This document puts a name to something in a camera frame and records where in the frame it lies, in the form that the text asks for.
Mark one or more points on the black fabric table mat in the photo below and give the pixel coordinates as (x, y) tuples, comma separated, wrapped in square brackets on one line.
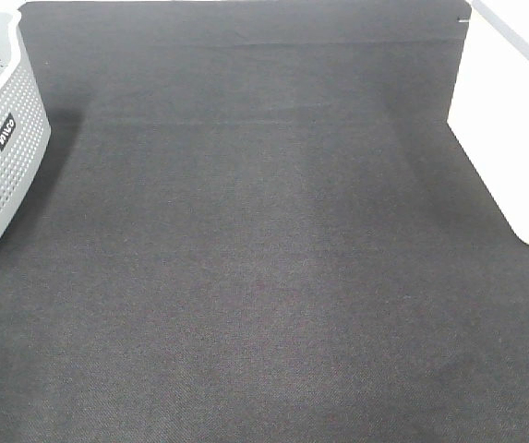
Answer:
[(253, 224)]

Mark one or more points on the white plastic storage bin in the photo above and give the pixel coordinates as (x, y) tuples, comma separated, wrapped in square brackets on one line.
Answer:
[(489, 113)]

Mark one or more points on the grey perforated laundry basket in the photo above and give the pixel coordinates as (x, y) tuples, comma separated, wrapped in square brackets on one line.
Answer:
[(1, 152)]

